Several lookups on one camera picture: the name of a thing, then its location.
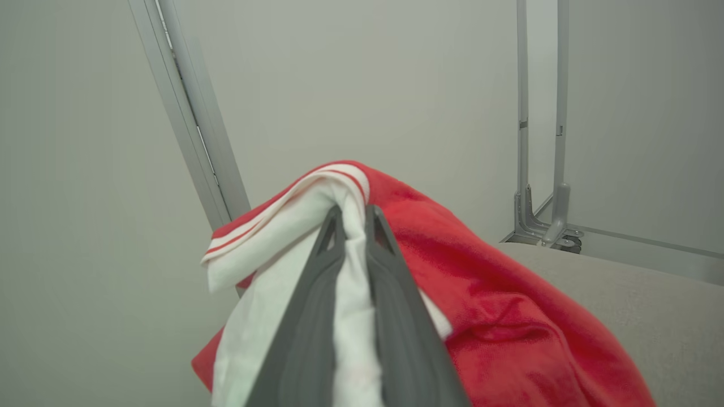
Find grey metal partition post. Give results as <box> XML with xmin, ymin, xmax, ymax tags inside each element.
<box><xmin>129</xmin><ymin>0</ymin><xmax>251</xmax><ymax>230</ymax></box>

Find red jersey shirt white sleeves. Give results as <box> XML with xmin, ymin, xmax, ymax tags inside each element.
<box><xmin>191</xmin><ymin>160</ymin><xmax>657</xmax><ymax>407</ymax></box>

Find grey metal frame with caster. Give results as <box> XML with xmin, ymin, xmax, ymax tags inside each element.
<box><xmin>503</xmin><ymin>0</ymin><xmax>724</xmax><ymax>258</ymax></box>

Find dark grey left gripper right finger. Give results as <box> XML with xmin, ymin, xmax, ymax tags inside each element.
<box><xmin>365</xmin><ymin>205</ymin><xmax>471</xmax><ymax>407</ymax></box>

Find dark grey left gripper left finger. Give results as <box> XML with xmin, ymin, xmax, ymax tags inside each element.
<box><xmin>245</xmin><ymin>205</ymin><xmax>347</xmax><ymax>407</ymax></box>

